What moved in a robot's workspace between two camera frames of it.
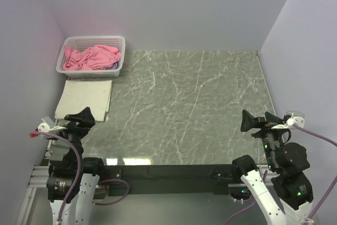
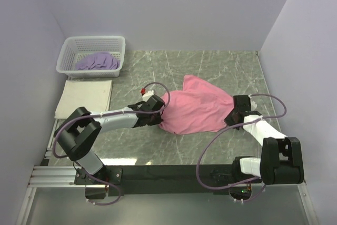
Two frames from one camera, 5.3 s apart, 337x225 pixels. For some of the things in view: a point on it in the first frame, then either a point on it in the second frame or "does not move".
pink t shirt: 97,57 → 198,108
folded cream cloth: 78,95 does not move
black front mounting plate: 202,179 does not move
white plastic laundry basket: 82,42 does not move
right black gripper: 248,120 → 228,120
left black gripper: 85,120 → 157,120
